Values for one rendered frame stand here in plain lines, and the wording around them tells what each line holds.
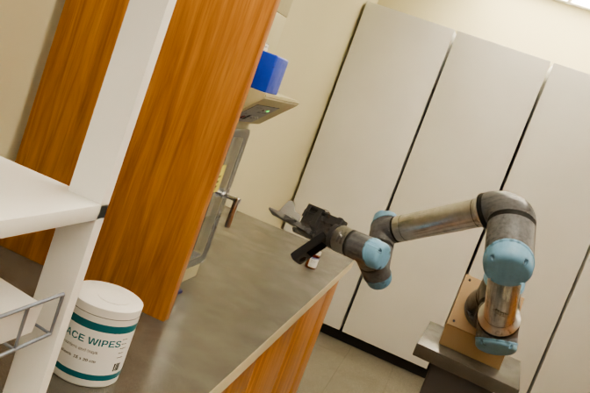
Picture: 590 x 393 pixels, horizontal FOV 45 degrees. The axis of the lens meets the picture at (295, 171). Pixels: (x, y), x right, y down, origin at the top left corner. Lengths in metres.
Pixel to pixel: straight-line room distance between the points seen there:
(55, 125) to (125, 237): 0.32
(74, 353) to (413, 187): 3.62
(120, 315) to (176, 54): 0.64
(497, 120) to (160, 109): 3.29
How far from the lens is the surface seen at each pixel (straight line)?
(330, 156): 4.80
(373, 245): 1.88
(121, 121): 0.83
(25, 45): 1.79
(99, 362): 1.33
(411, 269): 4.79
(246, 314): 1.93
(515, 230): 1.78
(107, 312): 1.29
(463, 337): 2.35
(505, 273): 1.79
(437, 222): 1.94
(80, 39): 1.78
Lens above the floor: 1.57
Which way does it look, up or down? 7 degrees down
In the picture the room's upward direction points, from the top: 20 degrees clockwise
